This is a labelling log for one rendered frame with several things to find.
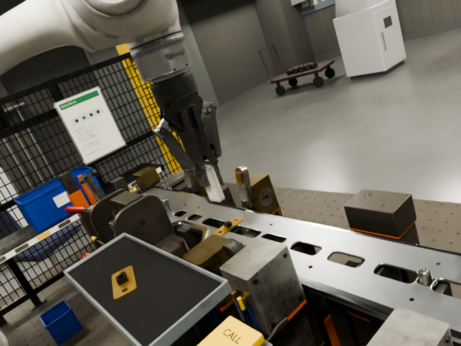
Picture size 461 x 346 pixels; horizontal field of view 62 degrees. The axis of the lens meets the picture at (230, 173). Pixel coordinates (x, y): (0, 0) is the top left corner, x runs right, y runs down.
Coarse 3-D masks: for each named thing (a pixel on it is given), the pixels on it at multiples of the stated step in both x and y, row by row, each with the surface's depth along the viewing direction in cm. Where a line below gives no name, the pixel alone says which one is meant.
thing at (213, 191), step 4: (208, 168) 68; (208, 172) 68; (208, 176) 69; (212, 176) 69; (212, 180) 69; (212, 184) 69; (208, 188) 71; (212, 188) 70; (216, 188) 70; (208, 192) 72; (212, 192) 70; (216, 192) 70; (212, 196) 71; (216, 196) 70; (220, 196) 70; (212, 200) 72; (216, 200) 71; (220, 200) 70
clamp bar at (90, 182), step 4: (92, 172) 128; (96, 172) 127; (80, 176) 126; (84, 176) 124; (88, 176) 125; (92, 176) 127; (80, 180) 126; (84, 180) 125; (88, 180) 125; (92, 180) 126; (80, 184) 125; (88, 184) 125; (92, 184) 126; (96, 184) 127; (88, 188) 129; (92, 188) 126; (96, 188) 127; (92, 192) 129; (96, 192) 127; (100, 192) 128; (96, 196) 129; (100, 196) 128; (104, 196) 129
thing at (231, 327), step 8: (232, 320) 46; (216, 328) 45; (224, 328) 45; (232, 328) 44; (240, 328) 44; (248, 328) 44; (208, 336) 45; (216, 336) 44; (224, 336) 44; (232, 336) 43; (240, 336) 43; (248, 336) 42; (256, 336) 42; (200, 344) 44; (208, 344) 44; (216, 344) 43; (224, 344) 43; (232, 344) 42; (240, 344) 42; (248, 344) 41; (256, 344) 42
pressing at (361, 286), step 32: (160, 192) 152; (192, 224) 113; (256, 224) 100; (288, 224) 94; (320, 224) 89; (320, 256) 78; (352, 256) 75; (384, 256) 71; (416, 256) 68; (448, 256) 65; (320, 288) 69; (352, 288) 66; (384, 288) 64; (416, 288) 61; (384, 320) 60; (448, 320) 54
